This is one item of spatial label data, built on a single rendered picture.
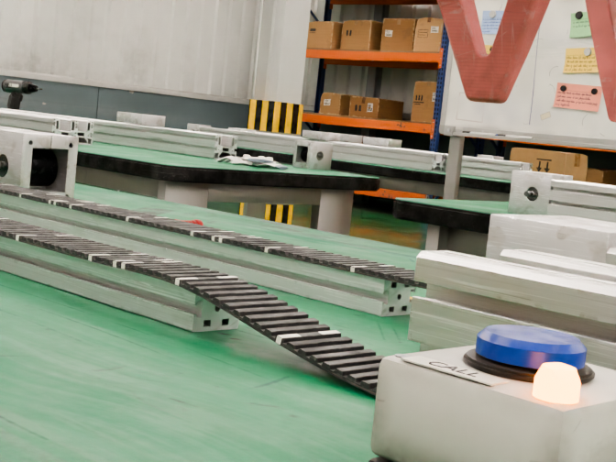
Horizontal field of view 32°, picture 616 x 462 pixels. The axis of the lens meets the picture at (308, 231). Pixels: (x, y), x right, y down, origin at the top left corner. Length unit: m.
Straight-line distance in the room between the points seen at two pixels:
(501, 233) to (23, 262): 0.38
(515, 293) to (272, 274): 0.45
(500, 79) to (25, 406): 0.27
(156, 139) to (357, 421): 3.51
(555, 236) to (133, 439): 0.34
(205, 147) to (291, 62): 4.98
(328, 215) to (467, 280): 3.03
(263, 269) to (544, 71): 3.04
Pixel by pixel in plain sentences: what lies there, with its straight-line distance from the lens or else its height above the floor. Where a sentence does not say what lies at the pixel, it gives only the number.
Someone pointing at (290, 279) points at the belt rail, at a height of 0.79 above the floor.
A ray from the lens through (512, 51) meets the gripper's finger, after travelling 0.35.
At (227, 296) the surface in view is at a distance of 0.68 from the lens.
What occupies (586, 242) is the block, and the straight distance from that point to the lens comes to 0.71.
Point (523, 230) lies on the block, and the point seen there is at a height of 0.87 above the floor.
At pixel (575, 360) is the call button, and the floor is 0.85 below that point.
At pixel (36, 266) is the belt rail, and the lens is 0.86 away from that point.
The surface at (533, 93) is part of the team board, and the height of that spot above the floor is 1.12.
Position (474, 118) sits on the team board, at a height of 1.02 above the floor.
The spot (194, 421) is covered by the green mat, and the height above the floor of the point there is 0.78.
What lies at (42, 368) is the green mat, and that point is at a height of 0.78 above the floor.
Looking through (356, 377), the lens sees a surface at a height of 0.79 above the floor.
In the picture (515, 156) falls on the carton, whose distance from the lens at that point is 5.20.
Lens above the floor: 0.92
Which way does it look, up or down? 5 degrees down
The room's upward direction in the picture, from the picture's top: 6 degrees clockwise
